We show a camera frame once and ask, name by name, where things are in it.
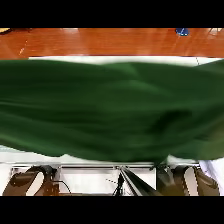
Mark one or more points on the silver frame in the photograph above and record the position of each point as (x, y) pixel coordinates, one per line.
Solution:
(138, 186)

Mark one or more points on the light blue garment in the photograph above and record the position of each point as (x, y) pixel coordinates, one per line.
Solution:
(215, 173)

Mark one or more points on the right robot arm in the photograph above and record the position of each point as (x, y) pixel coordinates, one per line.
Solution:
(191, 181)

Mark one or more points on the dark green garment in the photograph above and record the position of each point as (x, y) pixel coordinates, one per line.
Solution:
(110, 110)

